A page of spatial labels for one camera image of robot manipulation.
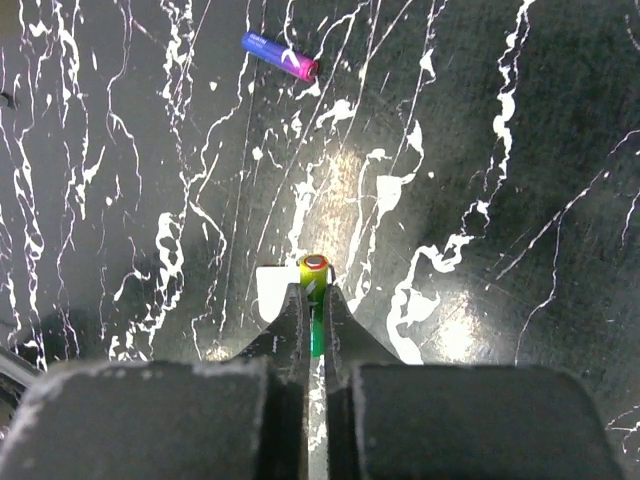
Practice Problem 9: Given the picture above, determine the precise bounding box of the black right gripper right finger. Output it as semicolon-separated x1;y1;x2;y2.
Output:
323;286;624;479

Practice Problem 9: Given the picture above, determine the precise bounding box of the white battery cover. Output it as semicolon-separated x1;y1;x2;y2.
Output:
256;266;300;333

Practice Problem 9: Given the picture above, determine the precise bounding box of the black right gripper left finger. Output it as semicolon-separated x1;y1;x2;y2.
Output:
1;284;310;479

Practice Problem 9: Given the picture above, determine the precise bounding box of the blue purple battery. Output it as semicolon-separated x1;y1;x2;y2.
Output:
242;32;318;82

